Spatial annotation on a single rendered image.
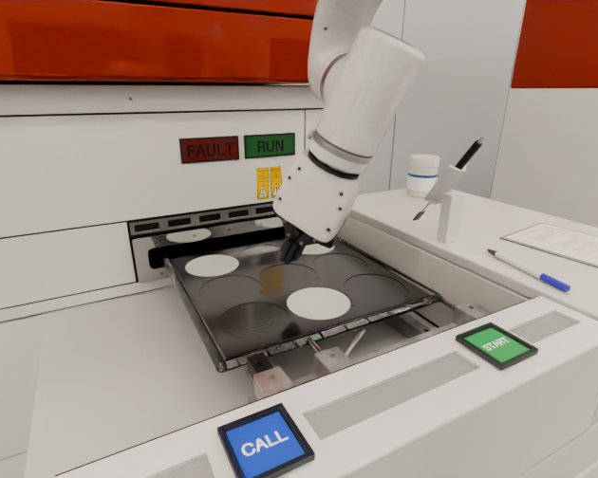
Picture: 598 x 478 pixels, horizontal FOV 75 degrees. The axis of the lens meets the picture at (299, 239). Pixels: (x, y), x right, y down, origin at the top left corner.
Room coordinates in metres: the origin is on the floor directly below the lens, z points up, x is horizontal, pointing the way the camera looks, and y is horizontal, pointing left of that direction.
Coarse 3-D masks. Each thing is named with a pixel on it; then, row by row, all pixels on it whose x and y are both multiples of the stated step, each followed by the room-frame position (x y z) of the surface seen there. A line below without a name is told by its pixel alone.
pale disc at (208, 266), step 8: (208, 256) 0.72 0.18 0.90; (216, 256) 0.72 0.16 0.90; (224, 256) 0.72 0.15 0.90; (192, 264) 0.68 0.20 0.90; (200, 264) 0.68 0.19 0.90; (208, 264) 0.68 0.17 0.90; (216, 264) 0.68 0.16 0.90; (224, 264) 0.68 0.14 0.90; (232, 264) 0.68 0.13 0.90; (192, 272) 0.64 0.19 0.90; (200, 272) 0.64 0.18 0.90; (208, 272) 0.64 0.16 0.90; (216, 272) 0.64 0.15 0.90; (224, 272) 0.64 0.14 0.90
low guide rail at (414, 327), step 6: (396, 318) 0.58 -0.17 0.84; (402, 318) 0.57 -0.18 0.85; (408, 318) 0.57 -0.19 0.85; (390, 324) 0.59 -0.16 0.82; (396, 324) 0.58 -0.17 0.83; (402, 324) 0.57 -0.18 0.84; (408, 324) 0.55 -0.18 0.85; (414, 324) 0.55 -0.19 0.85; (420, 324) 0.55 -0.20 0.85; (402, 330) 0.57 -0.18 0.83; (408, 330) 0.55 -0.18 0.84; (414, 330) 0.54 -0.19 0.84; (420, 330) 0.53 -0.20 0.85; (426, 330) 0.53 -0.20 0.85; (408, 336) 0.55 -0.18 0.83; (414, 336) 0.54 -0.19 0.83
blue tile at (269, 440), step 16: (272, 416) 0.24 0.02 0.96; (240, 432) 0.23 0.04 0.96; (256, 432) 0.23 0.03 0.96; (272, 432) 0.23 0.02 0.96; (288, 432) 0.23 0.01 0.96; (240, 448) 0.21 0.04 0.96; (256, 448) 0.21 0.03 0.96; (272, 448) 0.21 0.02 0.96; (288, 448) 0.21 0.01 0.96; (240, 464) 0.20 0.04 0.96; (256, 464) 0.20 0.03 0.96; (272, 464) 0.20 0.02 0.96
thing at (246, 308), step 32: (192, 256) 0.72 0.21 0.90; (256, 256) 0.72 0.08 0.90; (320, 256) 0.72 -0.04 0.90; (352, 256) 0.72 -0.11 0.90; (192, 288) 0.58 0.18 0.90; (224, 288) 0.58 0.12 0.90; (256, 288) 0.58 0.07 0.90; (288, 288) 0.58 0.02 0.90; (352, 288) 0.58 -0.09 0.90; (384, 288) 0.58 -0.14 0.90; (416, 288) 0.58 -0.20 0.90; (224, 320) 0.49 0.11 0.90; (256, 320) 0.49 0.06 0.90; (288, 320) 0.49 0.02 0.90; (320, 320) 0.49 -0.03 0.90; (224, 352) 0.41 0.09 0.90
